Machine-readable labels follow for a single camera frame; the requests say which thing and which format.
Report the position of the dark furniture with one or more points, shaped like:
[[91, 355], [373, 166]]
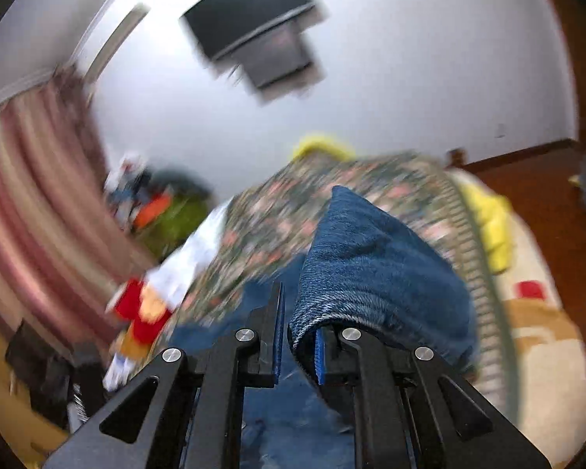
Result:
[[44, 366]]

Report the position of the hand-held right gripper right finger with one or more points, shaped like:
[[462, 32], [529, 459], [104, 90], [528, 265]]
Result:
[[322, 357]]

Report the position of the yellow bed sheet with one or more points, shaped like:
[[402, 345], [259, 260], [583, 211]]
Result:
[[493, 224]]

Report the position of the cream printed blanket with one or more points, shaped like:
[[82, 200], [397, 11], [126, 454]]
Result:
[[542, 351]]

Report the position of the red plush toy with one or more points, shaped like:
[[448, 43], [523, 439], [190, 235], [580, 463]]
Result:
[[136, 303]]

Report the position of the pile of small toys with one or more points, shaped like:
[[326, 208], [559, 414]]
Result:
[[124, 180]]

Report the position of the green woven basket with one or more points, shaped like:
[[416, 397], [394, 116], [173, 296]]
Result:
[[178, 227]]

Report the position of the orange box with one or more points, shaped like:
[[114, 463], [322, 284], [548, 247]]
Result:
[[151, 211]]

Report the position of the pink striped curtain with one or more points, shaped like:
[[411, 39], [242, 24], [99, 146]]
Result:
[[29, 180]]

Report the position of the white cloth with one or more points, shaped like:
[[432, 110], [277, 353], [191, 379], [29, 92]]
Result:
[[190, 259]]

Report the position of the blue denim jeans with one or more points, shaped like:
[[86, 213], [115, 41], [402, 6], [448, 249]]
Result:
[[371, 264]]

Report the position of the floral bed blanket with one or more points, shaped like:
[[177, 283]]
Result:
[[283, 205]]

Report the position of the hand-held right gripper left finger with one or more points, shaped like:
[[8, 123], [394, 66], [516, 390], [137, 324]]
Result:
[[279, 342]]

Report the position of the black wall television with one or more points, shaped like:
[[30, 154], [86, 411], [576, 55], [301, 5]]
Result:
[[249, 14]]

